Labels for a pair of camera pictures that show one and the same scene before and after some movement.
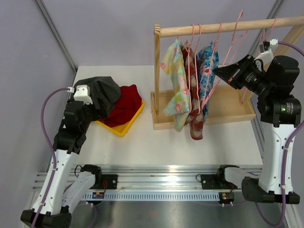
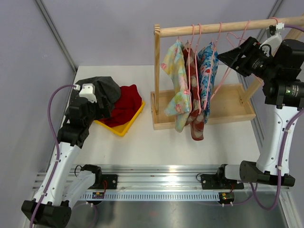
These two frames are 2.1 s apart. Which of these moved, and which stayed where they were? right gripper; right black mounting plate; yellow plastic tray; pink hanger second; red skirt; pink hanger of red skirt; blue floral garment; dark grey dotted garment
Moved: pink hanger of red skirt; right gripper
Stayed: right black mounting plate; yellow plastic tray; blue floral garment; dark grey dotted garment; pink hanger second; red skirt
